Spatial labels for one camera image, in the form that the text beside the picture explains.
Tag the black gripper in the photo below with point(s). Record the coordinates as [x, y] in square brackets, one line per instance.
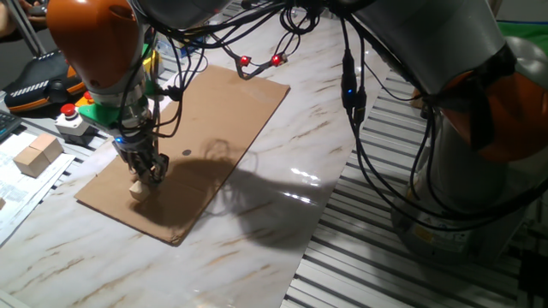
[137, 149]

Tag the person forearm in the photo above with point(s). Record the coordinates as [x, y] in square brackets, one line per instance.
[8, 25]

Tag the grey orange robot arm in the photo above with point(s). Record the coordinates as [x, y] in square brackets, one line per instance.
[94, 47]

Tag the white box red mushroom button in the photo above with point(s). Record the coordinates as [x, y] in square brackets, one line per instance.
[70, 125]

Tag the large wooden cube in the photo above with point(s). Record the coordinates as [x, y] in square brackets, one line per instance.
[31, 162]
[49, 145]

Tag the yellow box green button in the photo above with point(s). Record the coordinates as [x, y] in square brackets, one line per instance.
[150, 60]

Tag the brown cardboard sheet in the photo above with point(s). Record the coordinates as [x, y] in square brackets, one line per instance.
[240, 98]

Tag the flat blue box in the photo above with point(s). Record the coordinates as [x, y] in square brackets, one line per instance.
[180, 50]

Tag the printed paper sheets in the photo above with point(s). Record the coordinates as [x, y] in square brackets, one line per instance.
[21, 192]

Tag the black orange teach pendant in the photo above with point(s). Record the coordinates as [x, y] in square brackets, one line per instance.
[34, 92]

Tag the white marble pattern mat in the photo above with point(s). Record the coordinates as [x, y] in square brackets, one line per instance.
[265, 265]

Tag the grey metal bar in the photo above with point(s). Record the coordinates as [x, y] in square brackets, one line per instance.
[25, 27]

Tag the green cloth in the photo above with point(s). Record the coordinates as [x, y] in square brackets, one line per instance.
[522, 31]

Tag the green printed wrist mount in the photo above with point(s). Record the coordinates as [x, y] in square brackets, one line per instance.
[98, 114]

